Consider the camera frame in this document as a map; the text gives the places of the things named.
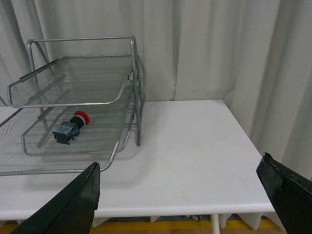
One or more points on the red emergency stop button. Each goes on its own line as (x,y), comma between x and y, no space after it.
(69,130)

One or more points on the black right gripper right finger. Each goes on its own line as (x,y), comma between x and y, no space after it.
(289,193)

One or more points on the silver wire mesh rack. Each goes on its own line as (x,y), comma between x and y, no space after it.
(100,76)

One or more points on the white curtain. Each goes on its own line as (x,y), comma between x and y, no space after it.
(255,55)

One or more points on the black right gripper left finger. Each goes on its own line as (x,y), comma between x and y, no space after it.
(71,211)

